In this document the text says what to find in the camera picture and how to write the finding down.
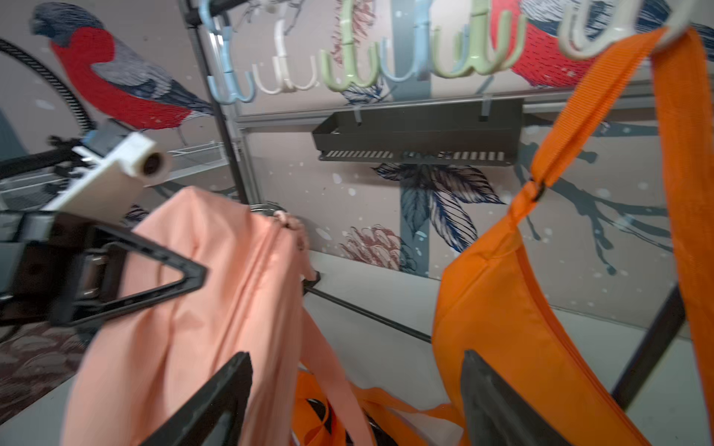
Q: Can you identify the black perforated wall shelf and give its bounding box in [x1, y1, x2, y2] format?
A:
[312, 98, 524, 167]

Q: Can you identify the white hook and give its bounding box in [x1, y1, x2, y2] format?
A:
[252, 0, 318, 96]
[557, 0, 697, 61]

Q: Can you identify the pink sling bag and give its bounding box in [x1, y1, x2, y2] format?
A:
[61, 187, 374, 445]

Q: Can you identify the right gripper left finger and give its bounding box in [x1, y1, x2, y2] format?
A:
[142, 352, 253, 446]

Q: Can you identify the white wire mesh basket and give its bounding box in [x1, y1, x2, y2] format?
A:
[1, 142, 228, 210]

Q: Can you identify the light blue hook far left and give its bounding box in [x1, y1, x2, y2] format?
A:
[198, 0, 256, 105]

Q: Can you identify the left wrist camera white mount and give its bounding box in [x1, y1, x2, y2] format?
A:
[42, 119, 172, 224]

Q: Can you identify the light green hook middle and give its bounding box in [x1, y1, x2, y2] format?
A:
[320, 1, 381, 93]

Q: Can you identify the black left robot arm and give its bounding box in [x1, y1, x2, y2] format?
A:
[1, 40, 222, 327]

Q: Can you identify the white hook far right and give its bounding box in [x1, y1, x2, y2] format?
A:
[557, 0, 697, 61]

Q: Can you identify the black clothes rack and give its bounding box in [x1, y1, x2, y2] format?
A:
[177, 0, 687, 414]

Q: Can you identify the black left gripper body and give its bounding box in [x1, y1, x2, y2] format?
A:
[1, 211, 120, 326]

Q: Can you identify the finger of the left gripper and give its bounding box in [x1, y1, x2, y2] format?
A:
[49, 222, 208, 327]

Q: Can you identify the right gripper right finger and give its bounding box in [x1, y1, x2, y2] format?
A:
[460, 350, 568, 445]

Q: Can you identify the steel rice cooker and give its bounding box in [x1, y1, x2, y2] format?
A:
[249, 202, 286, 217]

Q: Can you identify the light blue hook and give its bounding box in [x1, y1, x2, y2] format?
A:
[378, 0, 470, 84]
[198, 0, 256, 105]

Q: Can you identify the bright orange sling bag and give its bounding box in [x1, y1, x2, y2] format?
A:
[431, 30, 713, 445]

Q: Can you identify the light green hook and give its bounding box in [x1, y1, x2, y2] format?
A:
[431, 0, 527, 79]
[320, 1, 381, 93]

